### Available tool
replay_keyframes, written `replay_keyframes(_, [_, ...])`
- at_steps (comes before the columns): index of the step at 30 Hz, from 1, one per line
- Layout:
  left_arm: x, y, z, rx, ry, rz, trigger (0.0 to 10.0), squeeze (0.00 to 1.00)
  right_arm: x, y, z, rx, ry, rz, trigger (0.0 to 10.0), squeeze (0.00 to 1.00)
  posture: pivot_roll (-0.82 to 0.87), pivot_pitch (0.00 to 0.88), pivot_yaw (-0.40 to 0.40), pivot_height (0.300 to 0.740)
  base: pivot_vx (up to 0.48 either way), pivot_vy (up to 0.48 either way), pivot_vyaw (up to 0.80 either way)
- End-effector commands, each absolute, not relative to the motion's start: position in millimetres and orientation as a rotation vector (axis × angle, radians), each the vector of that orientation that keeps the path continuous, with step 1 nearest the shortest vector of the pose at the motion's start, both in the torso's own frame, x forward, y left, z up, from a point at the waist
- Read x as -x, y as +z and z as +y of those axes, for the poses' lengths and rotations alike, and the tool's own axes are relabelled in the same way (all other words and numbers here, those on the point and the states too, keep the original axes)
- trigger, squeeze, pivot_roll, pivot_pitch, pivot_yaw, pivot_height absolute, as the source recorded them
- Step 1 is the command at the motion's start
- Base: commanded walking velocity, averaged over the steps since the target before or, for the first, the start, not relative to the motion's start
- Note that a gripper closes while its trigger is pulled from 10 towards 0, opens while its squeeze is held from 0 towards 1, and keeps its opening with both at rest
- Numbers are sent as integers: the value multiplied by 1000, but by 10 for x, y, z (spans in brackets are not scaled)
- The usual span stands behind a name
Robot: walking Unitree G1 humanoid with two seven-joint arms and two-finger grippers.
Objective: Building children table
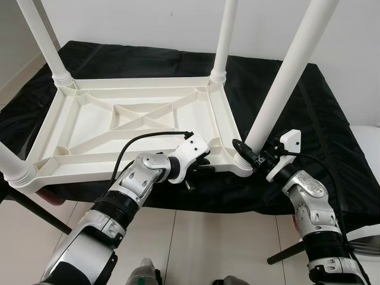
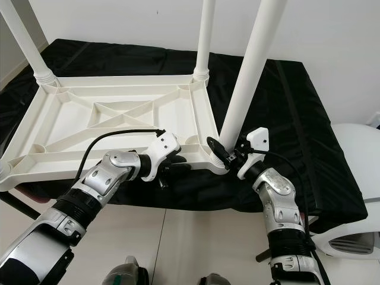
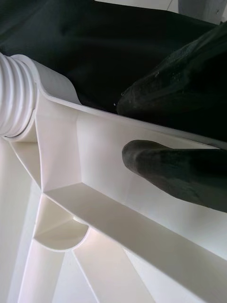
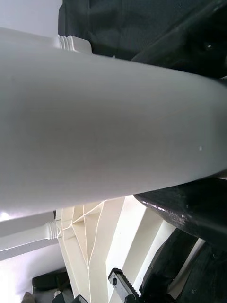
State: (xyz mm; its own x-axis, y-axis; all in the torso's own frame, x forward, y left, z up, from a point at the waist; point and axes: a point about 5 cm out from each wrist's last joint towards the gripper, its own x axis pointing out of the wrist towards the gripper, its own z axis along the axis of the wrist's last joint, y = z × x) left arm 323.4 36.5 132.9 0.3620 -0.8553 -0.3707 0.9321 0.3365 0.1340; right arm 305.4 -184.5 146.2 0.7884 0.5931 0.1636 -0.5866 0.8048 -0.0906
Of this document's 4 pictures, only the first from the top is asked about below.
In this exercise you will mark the white plastic children table top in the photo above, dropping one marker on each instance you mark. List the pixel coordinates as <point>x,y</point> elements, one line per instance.
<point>89,119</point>

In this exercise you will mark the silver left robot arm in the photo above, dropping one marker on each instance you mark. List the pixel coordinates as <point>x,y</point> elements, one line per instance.
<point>139,178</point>

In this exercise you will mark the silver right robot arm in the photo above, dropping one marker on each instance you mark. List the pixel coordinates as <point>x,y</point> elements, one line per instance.
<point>309,202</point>

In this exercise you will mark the black table cover cloth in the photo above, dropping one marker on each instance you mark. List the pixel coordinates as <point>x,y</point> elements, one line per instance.
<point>332,130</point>

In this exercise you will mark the red round object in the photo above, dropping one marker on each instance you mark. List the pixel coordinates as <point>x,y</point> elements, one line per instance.
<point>53,199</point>
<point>293,222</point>

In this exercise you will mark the white domed appliance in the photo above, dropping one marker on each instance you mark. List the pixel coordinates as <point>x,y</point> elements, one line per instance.
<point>367,178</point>

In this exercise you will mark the grey robot left foot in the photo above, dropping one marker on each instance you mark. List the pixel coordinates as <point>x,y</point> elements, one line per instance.
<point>142,273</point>

